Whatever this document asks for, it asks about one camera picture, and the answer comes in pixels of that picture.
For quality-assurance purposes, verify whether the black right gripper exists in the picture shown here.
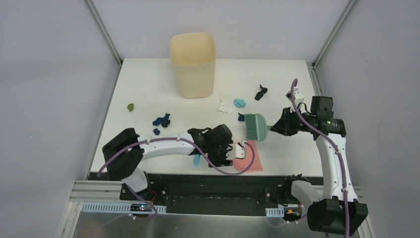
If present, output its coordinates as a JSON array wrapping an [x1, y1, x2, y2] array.
[[271, 106, 315, 136]]

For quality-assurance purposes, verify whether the mint green hand brush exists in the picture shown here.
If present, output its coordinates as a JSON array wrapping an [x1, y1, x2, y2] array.
[[244, 114, 271, 141]]

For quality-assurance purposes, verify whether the pink plastic dustpan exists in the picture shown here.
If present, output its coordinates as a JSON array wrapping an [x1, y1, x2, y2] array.
[[233, 140, 264, 173]]

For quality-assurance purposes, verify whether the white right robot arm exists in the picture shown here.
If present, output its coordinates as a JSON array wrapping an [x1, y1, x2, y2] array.
[[270, 96, 368, 238]]

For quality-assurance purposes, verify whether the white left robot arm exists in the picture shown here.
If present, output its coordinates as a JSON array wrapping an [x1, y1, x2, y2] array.
[[97, 124, 233, 201]]

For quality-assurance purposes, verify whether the light blue long paper scrap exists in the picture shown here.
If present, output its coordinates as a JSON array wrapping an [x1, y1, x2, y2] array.
[[193, 155, 201, 167]]

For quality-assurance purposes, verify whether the white paper scrap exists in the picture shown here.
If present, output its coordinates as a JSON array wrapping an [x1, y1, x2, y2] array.
[[216, 100, 233, 115]]

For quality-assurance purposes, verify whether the dark blue paper scrap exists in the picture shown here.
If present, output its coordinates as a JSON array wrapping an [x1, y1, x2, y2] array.
[[238, 113, 245, 122]]

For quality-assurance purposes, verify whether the black twisted paper scrap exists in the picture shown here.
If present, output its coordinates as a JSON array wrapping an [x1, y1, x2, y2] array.
[[254, 84, 268, 101]]

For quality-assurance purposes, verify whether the light blue paper scrap upper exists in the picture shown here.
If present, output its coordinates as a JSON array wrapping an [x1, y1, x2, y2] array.
[[233, 99, 246, 108]]

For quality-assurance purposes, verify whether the small black scrap left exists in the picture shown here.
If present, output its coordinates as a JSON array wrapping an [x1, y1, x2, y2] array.
[[161, 119, 171, 128]]

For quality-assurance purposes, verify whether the dark blue scrap near left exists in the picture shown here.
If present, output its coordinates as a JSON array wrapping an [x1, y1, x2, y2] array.
[[152, 113, 170, 126]]

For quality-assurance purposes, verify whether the right controller circuit board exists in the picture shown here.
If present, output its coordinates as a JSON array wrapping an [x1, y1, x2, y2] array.
[[283, 210, 302, 222]]

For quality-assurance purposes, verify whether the controller circuit board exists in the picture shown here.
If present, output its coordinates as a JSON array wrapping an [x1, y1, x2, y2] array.
[[130, 203, 153, 213], [283, 210, 302, 222]]

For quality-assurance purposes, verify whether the beige plastic waste bin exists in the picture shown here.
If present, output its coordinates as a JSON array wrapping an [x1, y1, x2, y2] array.
[[169, 32, 216, 99]]

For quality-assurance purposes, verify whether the green paper scrap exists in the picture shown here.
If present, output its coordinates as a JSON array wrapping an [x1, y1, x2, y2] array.
[[127, 103, 135, 112]]

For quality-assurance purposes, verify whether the left controller circuit board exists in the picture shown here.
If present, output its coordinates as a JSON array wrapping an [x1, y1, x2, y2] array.
[[130, 203, 153, 213]]

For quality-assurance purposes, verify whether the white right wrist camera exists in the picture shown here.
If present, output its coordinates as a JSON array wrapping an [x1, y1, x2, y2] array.
[[286, 86, 305, 108]]

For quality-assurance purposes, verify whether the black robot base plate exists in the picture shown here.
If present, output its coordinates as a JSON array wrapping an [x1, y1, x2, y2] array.
[[90, 173, 349, 218]]

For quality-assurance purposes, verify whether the aluminium frame rail right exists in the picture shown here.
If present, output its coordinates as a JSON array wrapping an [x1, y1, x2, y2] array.
[[312, 0, 359, 70]]

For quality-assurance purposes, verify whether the aluminium frame rail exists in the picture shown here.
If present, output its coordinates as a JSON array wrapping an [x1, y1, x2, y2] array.
[[83, 0, 123, 68], [312, 0, 359, 70]]

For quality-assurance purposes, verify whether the aluminium frame rail left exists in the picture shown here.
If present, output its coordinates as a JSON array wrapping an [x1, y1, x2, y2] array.
[[83, 0, 123, 68]]

